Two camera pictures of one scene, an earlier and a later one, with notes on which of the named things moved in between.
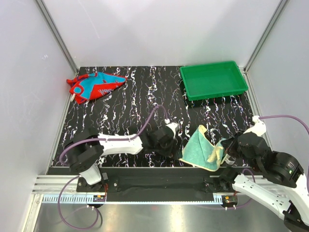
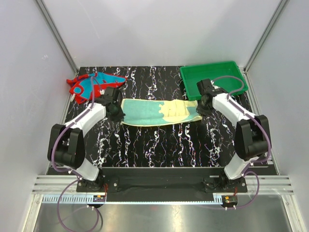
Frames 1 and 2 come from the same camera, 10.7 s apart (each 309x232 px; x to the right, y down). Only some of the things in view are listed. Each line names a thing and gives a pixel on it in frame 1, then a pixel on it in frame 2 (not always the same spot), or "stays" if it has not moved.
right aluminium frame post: (281, 7) stays
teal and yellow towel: (199, 152) to (138, 112)
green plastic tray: (208, 80) stays
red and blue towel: (85, 87) stays
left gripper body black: (168, 149) to (118, 114)
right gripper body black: (232, 149) to (204, 109)
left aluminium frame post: (54, 29) stays
